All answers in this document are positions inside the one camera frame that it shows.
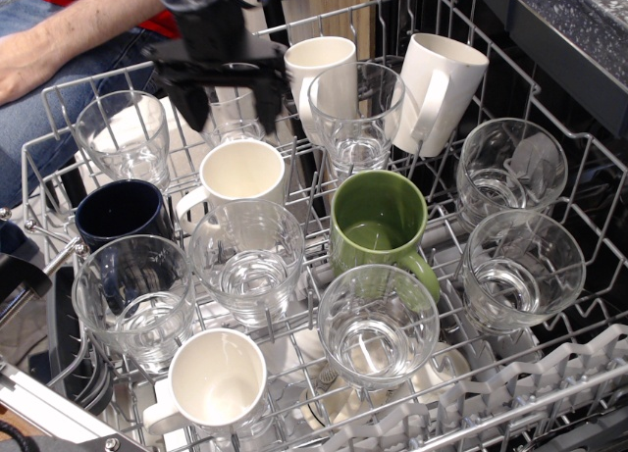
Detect cream mug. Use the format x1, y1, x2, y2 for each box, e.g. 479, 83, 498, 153
175, 139, 286, 233
142, 328, 268, 435

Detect green ceramic mug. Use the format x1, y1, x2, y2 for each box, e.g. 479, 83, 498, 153
329, 170, 441, 300

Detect grey wire dishwasher rack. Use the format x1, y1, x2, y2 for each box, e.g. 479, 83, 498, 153
19, 0, 628, 452

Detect dark blue mug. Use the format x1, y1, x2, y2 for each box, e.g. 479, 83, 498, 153
75, 179, 175, 252

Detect cream mug front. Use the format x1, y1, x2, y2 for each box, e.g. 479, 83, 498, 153
142, 328, 268, 435

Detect clear glass middle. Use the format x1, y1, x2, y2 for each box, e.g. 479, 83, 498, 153
188, 199, 305, 328

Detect cream mug centre left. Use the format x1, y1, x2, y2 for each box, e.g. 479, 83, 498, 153
175, 139, 286, 233

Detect person leg blue jeans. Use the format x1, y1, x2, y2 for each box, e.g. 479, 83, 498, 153
1, 0, 173, 207

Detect clear glass right lower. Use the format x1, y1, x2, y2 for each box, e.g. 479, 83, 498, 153
462, 209, 586, 334

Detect clear glass front left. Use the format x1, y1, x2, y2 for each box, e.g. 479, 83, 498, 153
73, 235, 195, 374

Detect clear glass front centre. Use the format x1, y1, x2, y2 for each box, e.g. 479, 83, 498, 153
317, 265, 440, 391

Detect clear glass back centre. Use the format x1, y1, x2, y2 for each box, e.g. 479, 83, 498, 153
308, 62, 405, 180

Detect dark speckled countertop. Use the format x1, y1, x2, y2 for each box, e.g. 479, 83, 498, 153
483, 0, 627, 138

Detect white mug back centre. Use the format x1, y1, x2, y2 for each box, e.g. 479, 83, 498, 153
285, 36, 357, 146

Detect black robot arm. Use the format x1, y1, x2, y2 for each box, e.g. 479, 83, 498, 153
144, 0, 288, 133

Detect clear glass right upper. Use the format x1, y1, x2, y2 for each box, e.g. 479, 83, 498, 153
456, 118, 568, 231

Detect grey plastic tine holder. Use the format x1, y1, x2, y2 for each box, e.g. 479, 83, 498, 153
305, 324, 627, 451

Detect person forearm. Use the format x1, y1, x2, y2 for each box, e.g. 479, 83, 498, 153
1, 0, 165, 105

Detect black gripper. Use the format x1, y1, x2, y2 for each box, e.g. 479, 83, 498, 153
144, 37, 289, 134

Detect white mug back right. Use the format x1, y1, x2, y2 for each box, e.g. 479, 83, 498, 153
392, 33, 489, 158

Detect white mug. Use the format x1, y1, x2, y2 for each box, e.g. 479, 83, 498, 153
392, 33, 489, 158
285, 36, 357, 146

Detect clear glass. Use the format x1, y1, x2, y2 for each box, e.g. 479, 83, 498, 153
462, 209, 586, 334
308, 62, 405, 180
317, 265, 440, 391
456, 118, 568, 231
75, 90, 170, 191
200, 85, 265, 148
73, 235, 195, 374
188, 199, 305, 328

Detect clear glass back left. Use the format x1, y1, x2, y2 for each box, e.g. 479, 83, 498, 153
75, 90, 170, 191

